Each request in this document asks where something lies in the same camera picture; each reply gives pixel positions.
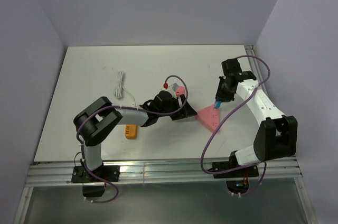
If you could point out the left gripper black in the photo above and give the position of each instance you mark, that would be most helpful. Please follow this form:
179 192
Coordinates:
186 111

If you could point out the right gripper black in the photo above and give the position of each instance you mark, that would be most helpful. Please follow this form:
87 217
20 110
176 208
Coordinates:
219 95

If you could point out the blue plug adapter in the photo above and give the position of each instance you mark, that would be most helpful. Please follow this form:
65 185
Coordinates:
217 104

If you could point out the pink triangular power strip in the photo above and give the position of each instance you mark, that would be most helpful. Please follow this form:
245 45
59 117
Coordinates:
209 117

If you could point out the orange power strip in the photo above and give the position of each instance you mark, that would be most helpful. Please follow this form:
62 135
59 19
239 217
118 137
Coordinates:
131 131

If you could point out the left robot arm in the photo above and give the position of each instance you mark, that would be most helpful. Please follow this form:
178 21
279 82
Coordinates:
97 121

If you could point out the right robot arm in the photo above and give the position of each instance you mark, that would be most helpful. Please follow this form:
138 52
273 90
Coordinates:
246 156

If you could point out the pink plug adapter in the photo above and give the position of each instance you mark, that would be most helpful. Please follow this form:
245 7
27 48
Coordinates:
180 90

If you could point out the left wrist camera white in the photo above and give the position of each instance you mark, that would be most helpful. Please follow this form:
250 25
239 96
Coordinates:
171 89

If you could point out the right aluminium rail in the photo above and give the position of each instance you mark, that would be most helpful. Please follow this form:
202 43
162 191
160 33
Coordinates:
264 89

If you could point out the aluminium rail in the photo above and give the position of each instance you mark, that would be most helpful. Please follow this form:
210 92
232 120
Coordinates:
150 172
264 89

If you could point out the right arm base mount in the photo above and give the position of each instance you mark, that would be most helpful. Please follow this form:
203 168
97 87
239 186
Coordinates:
237 181

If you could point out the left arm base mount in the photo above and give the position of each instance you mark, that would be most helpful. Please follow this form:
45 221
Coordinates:
93 186

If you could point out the front aluminium rail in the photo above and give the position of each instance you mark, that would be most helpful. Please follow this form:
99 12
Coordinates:
150 172

